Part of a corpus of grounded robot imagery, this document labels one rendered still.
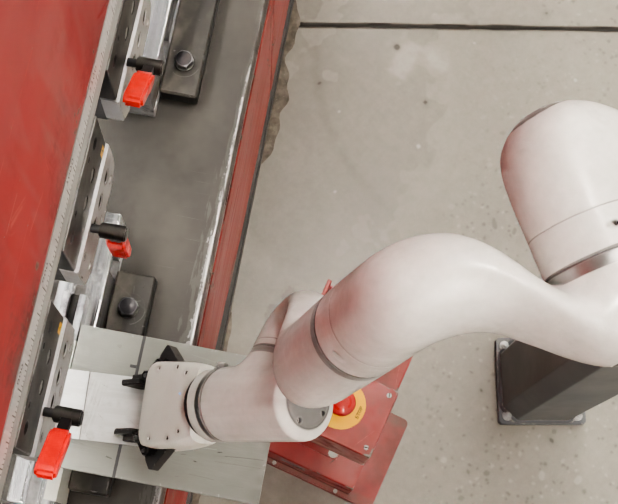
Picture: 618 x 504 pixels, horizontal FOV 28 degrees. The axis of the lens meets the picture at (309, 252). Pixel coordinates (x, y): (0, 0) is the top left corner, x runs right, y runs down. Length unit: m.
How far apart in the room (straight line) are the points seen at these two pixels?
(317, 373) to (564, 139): 0.31
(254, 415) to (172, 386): 0.17
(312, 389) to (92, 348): 0.50
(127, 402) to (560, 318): 0.73
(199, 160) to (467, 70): 1.15
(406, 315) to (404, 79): 1.83
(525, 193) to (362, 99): 1.74
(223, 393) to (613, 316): 0.50
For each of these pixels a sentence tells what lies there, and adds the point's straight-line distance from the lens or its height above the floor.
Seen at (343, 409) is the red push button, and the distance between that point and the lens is 1.78.
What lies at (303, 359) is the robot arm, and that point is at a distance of 1.15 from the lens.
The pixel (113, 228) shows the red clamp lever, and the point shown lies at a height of 1.25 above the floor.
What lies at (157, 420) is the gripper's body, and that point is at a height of 1.12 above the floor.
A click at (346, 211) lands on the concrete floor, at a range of 2.69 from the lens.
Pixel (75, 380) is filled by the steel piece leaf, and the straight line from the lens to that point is 1.60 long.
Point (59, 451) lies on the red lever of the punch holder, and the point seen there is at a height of 1.30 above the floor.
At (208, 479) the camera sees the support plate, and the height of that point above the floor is 1.00.
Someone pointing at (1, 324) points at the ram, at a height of 1.51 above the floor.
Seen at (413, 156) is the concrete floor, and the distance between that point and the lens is 2.74.
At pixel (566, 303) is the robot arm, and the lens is 1.01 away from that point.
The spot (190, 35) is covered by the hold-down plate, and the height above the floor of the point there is 0.91.
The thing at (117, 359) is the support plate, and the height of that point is 1.00.
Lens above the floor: 2.57
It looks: 75 degrees down
